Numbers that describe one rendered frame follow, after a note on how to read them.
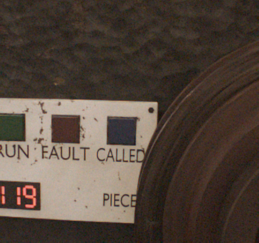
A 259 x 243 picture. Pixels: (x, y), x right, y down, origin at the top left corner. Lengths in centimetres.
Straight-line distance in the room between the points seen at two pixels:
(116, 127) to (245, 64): 22
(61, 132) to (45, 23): 16
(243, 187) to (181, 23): 30
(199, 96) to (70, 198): 28
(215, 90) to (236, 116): 4
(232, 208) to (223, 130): 10
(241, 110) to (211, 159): 6
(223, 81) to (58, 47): 27
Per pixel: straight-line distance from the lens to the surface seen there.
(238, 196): 57
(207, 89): 63
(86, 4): 78
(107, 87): 78
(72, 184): 80
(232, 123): 62
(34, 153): 79
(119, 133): 77
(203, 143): 62
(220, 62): 69
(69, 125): 77
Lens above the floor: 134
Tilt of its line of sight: 11 degrees down
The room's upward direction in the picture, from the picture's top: 1 degrees clockwise
